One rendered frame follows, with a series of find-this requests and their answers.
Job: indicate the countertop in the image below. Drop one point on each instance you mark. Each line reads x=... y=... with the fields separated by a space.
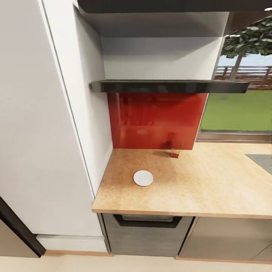
x=212 y=180

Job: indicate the saucer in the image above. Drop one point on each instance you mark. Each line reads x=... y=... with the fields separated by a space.
x=143 y=178

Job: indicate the water glass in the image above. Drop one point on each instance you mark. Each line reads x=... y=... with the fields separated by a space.
x=176 y=149

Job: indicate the cabinet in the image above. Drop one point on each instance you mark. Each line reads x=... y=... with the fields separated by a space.
x=16 y=240
x=223 y=239

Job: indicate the fridge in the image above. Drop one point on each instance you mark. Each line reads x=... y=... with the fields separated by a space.
x=55 y=133

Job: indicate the shelf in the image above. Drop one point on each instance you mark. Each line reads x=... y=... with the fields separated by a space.
x=167 y=86
x=171 y=18

